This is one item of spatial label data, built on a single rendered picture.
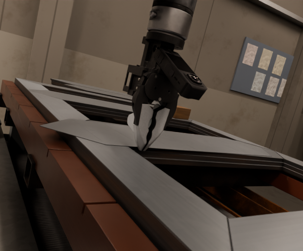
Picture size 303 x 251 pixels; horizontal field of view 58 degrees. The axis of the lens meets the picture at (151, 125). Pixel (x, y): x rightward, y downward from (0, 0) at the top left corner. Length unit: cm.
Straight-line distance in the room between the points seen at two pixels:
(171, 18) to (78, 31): 292
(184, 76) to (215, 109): 383
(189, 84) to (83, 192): 22
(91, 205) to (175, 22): 32
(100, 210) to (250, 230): 16
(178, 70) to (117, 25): 307
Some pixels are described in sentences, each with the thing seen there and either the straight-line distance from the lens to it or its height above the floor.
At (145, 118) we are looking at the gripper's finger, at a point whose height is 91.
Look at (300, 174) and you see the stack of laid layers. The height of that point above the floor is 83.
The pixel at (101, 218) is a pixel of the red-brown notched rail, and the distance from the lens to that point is 30.
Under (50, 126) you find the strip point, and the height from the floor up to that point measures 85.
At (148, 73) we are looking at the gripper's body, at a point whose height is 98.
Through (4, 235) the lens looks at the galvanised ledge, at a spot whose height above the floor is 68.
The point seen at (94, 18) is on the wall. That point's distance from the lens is 343.
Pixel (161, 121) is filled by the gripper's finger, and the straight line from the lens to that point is 51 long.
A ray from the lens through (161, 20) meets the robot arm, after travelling 49.
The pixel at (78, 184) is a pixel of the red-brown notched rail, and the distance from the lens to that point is 36.
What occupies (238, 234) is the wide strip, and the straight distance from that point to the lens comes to 30.
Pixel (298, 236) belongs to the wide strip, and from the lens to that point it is 37.
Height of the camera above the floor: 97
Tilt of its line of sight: 9 degrees down
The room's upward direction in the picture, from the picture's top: 14 degrees clockwise
